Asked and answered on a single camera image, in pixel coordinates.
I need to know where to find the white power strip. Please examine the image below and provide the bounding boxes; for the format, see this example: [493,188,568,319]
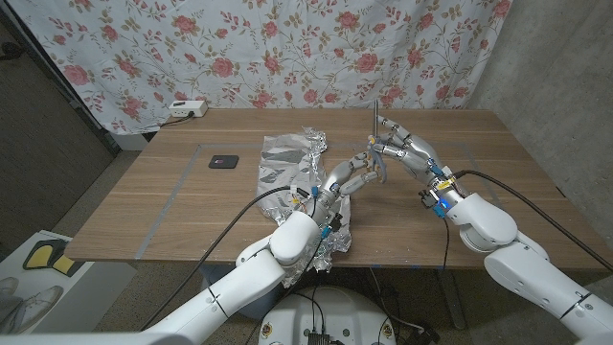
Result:
[168,100,209,119]

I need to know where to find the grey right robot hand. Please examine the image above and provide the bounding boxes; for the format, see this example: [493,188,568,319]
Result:
[368,116,473,205]

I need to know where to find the floral backdrop cloth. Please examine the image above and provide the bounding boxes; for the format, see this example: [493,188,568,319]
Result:
[7,0,513,136]

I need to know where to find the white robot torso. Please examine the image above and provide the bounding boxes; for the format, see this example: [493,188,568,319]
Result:
[258,286,397,345]

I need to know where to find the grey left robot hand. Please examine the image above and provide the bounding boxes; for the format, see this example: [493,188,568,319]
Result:
[308,150,384,226]

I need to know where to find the grey table leg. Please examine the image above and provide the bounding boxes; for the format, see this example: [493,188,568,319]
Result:
[436,268,468,331]

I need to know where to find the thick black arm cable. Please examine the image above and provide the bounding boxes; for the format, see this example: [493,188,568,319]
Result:
[138,185,294,333]
[454,170,613,272]

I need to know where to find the aluminum foil sheet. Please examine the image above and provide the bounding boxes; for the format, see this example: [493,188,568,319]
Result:
[256,126,353,288]

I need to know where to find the black power strip cable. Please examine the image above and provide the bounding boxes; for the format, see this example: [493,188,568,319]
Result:
[160,111,195,128]

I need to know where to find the grey yellow scissors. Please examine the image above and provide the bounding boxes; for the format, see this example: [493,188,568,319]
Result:
[366,99,388,184]

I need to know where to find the small black square device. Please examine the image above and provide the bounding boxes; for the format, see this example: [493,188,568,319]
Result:
[208,153,240,170]

